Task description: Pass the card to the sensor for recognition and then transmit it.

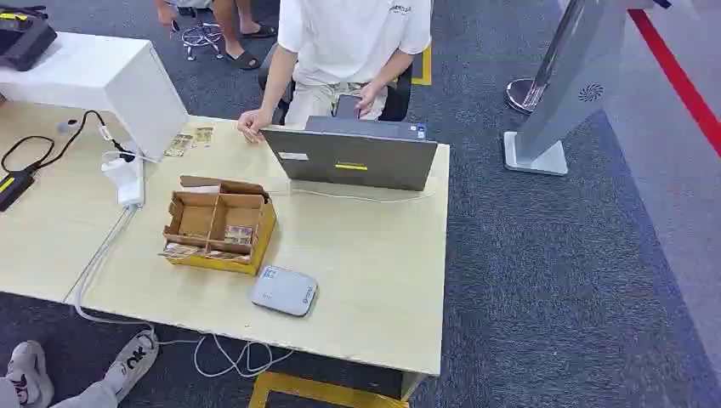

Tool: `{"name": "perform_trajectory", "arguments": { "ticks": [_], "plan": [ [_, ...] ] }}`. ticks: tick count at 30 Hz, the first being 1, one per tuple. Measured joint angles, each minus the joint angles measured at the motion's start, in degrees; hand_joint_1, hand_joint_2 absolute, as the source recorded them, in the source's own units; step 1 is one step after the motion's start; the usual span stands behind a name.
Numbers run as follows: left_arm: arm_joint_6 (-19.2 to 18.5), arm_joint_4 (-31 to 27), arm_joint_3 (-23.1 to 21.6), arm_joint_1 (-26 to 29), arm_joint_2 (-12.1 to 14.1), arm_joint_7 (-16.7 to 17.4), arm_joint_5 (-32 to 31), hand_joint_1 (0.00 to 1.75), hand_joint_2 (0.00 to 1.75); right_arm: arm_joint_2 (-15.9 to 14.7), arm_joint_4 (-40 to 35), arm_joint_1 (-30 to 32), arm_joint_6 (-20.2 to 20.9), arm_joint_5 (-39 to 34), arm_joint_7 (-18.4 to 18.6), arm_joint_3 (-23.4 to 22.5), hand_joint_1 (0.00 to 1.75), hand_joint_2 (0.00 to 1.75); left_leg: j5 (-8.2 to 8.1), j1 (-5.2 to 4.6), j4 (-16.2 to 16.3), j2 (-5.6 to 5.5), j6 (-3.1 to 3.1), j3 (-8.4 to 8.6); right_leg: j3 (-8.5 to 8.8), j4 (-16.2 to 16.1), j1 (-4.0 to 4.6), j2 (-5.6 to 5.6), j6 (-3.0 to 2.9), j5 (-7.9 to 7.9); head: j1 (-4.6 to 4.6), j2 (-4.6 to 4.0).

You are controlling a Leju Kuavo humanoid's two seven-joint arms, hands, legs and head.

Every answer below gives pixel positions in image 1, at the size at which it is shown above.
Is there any grey kiosk stand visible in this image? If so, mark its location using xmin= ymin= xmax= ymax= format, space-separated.
xmin=502 ymin=0 xmax=673 ymax=178

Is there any white box cabinet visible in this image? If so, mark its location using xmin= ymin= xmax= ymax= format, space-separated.
xmin=0 ymin=31 xmax=190 ymax=162

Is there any black cable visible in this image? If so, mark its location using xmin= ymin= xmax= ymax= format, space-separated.
xmin=0 ymin=110 xmax=137 ymax=174

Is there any flat grey rounded device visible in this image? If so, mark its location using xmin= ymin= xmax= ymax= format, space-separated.
xmin=250 ymin=265 xmax=320 ymax=318

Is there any white cable bundle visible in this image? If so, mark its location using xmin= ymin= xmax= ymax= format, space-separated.
xmin=71 ymin=205 xmax=295 ymax=379

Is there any yellow floor tape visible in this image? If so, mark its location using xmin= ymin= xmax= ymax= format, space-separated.
xmin=247 ymin=371 xmax=411 ymax=408
xmin=410 ymin=43 xmax=434 ymax=88

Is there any person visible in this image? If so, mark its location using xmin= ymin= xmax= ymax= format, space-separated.
xmin=236 ymin=0 xmax=434 ymax=145
xmin=154 ymin=0 xmax=279 ymax=71
xmin=0 ymin=328 xmax=161 ymax=408

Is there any dark smartphone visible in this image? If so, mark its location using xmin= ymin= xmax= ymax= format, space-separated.
xmin=334 ymin=93 xmax=363 ymax=120

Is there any black power adapter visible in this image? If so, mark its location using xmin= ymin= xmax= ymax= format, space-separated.
xmin=0 ymin=169 xmax=37 ymax=214

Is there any white power strip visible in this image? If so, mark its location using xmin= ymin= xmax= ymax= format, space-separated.
xmin=100 ymin=150 xmax=146 ymax=208

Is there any black case with yellow label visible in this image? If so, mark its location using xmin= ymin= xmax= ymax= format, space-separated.
xmin=0 ymin=4 xmax=60 ymax=72

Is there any grey laptop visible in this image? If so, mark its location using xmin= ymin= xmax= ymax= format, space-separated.
xmin=261 ymin=116 xmax=440 ymax=193

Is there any wooden card box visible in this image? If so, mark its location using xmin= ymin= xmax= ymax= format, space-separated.
xmin=159 ymin=174 xmax=278 ymax=278

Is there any chrome chair base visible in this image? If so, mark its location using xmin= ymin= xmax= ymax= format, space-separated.
xmin=179 ymin=21 xmax=225 ymax=62

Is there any chrome stanchion base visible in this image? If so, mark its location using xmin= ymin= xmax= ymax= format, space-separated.
xmin=504 ymin=77 xmax=545 ymax=116

